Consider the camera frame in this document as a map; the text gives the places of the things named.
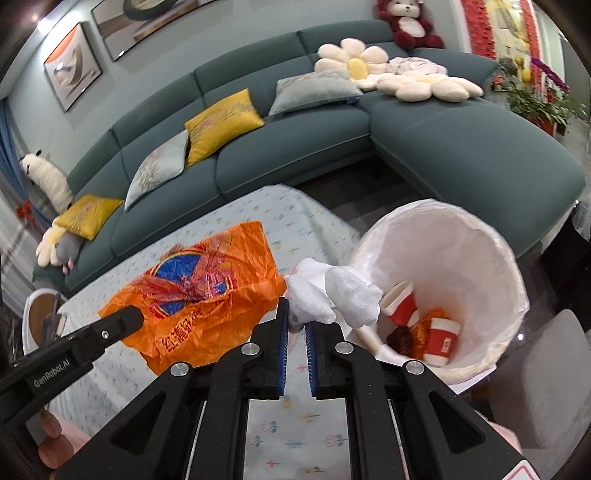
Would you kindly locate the pink fleece cloth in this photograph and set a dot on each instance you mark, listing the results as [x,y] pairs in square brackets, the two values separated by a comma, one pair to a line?
[60,438]

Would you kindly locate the red curtain tassel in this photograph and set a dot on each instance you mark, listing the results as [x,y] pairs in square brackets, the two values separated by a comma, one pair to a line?
[25,212]

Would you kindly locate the red paper cup with label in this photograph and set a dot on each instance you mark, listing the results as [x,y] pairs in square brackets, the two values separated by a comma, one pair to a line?
[443,344]

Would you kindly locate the white chair with brown seat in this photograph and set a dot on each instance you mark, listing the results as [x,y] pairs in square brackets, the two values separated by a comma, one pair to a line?
[39,318]

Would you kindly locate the long white plush toy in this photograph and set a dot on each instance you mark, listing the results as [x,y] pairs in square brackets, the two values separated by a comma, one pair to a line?
[48,177]

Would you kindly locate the framed picture with orange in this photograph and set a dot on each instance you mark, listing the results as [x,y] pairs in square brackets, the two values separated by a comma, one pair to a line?
[74,64]

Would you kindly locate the red white paper cup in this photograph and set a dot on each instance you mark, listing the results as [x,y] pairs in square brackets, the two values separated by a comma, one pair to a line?
[401,307]

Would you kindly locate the green potted plant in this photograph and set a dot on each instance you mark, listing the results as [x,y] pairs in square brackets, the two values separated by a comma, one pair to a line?
[540,104]

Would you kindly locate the purple orchid plant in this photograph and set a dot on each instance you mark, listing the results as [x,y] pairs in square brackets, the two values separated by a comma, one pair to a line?
[549,74]

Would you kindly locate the teal sectional sofa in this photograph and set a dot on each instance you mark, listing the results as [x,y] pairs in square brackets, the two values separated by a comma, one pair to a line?
[286,161]

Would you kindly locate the floral pale blue tablecloth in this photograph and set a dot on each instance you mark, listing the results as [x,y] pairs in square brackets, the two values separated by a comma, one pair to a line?
[304,217]

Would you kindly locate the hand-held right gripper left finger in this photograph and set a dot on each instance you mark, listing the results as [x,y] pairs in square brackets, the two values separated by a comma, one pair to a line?
[282,350]

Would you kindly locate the large framed wall picture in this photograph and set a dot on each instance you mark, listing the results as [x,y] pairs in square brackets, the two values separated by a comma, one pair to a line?
[147,23]

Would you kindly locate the blue curtain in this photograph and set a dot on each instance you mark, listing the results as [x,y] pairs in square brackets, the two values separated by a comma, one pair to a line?
[11,161]

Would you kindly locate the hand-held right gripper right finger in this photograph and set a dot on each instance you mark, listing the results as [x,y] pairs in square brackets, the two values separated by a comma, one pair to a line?
[311,364]

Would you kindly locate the cream grey plush toy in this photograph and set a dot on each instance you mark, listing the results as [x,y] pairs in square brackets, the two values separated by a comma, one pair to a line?
[46,244]

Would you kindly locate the yellow embroidered cushion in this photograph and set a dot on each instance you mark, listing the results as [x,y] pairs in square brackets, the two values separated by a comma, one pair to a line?
[221,124]
[87,214]

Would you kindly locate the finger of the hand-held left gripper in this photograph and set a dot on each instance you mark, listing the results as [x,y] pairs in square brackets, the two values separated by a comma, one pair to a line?
[120,323]

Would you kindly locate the cream flower-shaped cushion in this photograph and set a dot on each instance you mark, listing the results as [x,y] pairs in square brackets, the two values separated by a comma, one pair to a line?
[429,87]
[351,60]

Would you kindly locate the grey upholstered chair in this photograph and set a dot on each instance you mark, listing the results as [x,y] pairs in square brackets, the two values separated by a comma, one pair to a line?
[540,378]

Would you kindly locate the dark red scrunchie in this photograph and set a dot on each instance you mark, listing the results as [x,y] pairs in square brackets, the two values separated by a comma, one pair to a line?
[399,341]

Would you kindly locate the grey-blue embroidered cushion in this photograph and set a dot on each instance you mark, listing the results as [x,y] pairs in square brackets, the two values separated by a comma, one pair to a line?
[154,170]
[309,92]

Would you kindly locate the pale pink knot cushion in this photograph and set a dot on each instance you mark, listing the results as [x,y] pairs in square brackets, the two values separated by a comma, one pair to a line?
[415,65]

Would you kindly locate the red and white teddy bear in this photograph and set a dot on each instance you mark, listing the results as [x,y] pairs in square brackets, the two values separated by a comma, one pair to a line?
[408,25]

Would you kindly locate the red patterned wall panel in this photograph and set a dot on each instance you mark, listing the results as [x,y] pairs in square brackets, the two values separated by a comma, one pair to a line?
[475,23]

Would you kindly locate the orange plastic bag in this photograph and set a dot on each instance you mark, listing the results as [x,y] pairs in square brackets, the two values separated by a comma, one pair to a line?
[207,295]

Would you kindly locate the white bin with plastic liner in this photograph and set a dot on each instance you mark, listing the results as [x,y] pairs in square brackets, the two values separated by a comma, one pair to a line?
[461,258]

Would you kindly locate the white tissue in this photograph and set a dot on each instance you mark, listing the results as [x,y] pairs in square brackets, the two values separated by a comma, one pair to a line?
[314,290]

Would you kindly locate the small orange wrapper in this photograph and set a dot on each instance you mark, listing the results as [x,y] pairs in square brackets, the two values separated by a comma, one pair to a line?
[431,316]

